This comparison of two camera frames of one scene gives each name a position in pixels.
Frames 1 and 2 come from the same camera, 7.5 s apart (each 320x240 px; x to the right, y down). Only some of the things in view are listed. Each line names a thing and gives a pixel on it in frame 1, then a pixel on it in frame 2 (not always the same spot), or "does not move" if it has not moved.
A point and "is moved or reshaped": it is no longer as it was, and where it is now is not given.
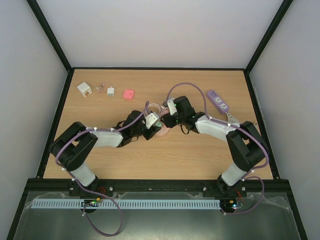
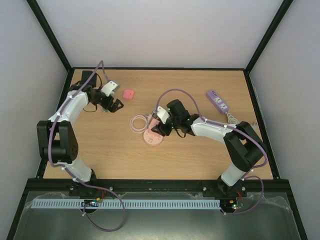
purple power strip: x=217 y=102 does not move
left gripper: x=153 y=131 → x=114 y=109
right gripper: x=168 y=120 does not move
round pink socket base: x=164 y=130 is moved or reshaped
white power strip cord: x=231 y=119 does not move
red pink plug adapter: x=128 y=94 does not move
